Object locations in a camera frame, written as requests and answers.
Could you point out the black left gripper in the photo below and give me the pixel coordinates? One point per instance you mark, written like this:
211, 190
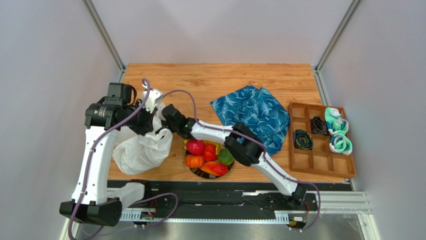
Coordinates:
147, 126

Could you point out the yellow fake banana bunch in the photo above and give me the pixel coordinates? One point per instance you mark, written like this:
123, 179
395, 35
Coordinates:
218, 146

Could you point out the red yellow fake mango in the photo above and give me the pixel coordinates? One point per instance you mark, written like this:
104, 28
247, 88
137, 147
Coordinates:
214, 168

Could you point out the dark red fake apple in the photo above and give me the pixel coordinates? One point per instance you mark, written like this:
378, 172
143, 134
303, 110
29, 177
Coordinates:
195, 147

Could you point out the black rolled sock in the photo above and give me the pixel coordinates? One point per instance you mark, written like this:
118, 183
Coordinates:
318, 126

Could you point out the left aluminium frame post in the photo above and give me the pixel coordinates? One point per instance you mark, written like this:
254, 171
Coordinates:
97, 21

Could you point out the wooden compartment tray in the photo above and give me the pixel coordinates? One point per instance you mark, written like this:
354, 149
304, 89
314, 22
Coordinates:
320, 160

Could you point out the dark rolled sock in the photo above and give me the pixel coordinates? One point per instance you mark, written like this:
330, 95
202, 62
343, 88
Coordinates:
302, 140

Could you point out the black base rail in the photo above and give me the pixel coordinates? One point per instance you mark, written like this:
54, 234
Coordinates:
221, 200

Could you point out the blue shark print cloth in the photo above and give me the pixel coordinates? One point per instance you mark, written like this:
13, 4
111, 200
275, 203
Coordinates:
259, 110

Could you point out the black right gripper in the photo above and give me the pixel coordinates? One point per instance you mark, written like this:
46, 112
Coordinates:
166, 123

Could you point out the right aluminium frame post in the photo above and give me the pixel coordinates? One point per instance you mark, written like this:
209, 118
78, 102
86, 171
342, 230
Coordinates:
338, 33

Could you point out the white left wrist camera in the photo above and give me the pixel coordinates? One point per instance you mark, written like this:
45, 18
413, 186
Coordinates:
150, 99

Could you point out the aluminium frame post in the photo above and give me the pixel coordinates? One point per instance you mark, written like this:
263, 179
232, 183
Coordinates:
338, 33
97, 21

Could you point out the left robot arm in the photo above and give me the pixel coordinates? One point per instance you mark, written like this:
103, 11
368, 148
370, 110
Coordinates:
90, 202

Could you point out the teal white rolled sock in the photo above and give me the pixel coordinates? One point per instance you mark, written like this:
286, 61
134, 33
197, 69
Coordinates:
335, 123

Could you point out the green fake lime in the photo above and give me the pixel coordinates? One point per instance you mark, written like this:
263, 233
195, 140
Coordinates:
225, 157

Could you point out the white printed plastic bag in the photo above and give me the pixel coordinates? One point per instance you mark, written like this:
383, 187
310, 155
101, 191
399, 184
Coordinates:
135, 154

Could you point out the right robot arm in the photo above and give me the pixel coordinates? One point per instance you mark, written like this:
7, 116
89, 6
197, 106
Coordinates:
245, 147

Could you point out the black rimmed ceramic plate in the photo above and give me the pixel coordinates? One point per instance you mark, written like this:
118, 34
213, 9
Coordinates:
202, 174

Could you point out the orange fake fruit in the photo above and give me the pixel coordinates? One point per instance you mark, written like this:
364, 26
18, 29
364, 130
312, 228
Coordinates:
194, 161

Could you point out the red yellow fake apple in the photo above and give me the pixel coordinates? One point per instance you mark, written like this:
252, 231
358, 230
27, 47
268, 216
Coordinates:
209, 153

